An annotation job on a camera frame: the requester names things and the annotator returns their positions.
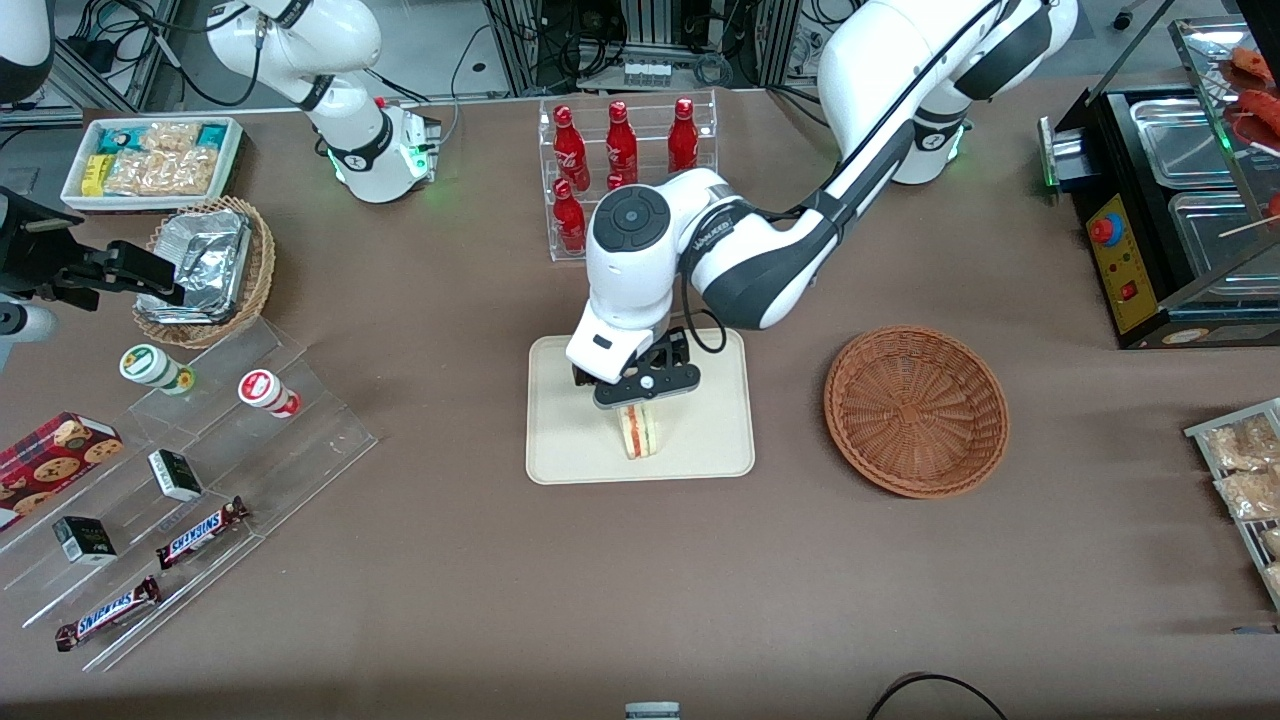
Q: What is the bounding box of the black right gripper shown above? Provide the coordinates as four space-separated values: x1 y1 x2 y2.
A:
0 188 188 312

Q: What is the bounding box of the tray of packaged snacks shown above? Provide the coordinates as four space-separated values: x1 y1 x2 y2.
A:
1184 398 1280 613

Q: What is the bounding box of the clear acrylic bottle rack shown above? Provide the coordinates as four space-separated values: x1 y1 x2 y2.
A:
538 88 719 263

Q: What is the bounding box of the triangular sandwich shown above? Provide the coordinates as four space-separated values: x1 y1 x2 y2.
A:
617 401 664 462

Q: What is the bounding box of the red cookie box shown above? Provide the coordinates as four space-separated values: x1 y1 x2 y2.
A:
0 412 125 513

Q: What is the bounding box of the large clear cracker bag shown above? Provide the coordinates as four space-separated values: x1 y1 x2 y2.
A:
105 147 220 197

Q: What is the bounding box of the beige plastic tray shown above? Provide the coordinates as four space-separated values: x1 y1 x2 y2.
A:
526 328 756 486

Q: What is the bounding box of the small clear cracker bag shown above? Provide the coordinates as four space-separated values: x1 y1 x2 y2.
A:
140 122 202 154

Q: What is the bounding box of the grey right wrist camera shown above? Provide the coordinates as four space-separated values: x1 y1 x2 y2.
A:
0 299 58 373

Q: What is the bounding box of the clear acrylic stepped shelf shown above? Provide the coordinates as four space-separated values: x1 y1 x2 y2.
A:
0 318 379 673

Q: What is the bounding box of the brown round wicker basket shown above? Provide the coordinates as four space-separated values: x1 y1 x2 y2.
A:
824 325 1010 499

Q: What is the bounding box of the silver box with green light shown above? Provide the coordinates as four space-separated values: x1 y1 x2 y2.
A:
1038 112 1097 192

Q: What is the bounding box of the snickers bar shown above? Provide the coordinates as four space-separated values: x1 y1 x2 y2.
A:
156 496 250 570
55 576 162 652

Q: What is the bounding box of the small black box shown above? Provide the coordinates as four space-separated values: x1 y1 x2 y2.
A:
52 516 118 565
148 449 204 502

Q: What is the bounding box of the red lid yogurt cup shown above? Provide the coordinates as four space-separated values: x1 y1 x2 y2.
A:
238 369 302 419

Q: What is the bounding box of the light wicker basket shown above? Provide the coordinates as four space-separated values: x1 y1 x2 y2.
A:
133 196 276 349

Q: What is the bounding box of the white rectangular snack tray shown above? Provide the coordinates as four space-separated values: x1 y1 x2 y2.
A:
60 116 244 213

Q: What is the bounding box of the black cable loop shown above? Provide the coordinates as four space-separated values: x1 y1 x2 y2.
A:
865 673 1011 720

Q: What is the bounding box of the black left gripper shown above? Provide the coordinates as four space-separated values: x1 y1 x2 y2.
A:
572 329 702 422

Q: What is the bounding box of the aluminium equipment rack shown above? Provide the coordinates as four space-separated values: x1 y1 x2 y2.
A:
480 0 861 96

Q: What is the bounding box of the black food warmer machine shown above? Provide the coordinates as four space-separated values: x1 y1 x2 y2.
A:
1040 15 1280 351

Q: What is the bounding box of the crumpled foil container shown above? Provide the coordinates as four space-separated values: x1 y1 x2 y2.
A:
137 210 252 324

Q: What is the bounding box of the green lid yogurt cup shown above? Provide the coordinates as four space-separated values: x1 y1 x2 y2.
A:
119 344 196 395

